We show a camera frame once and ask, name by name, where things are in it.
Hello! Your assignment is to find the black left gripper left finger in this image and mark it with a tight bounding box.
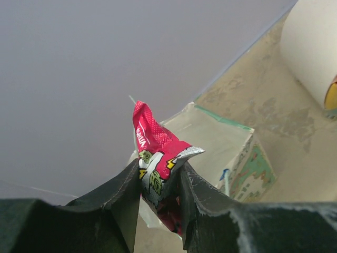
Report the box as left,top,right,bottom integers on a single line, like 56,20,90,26
1,160,140,252

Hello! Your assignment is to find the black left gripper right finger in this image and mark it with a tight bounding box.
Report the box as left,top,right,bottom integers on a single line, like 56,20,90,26
179,163,336,252

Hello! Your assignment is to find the green cake paper bag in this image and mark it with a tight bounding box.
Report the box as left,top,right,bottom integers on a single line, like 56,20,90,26
132,103,276,230

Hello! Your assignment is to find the red candy packet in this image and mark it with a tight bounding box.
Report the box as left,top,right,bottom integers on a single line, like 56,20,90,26
133,101,204,236

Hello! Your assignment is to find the cream round drawer cabinet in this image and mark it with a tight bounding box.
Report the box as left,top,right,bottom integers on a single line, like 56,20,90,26
280,0,336,119

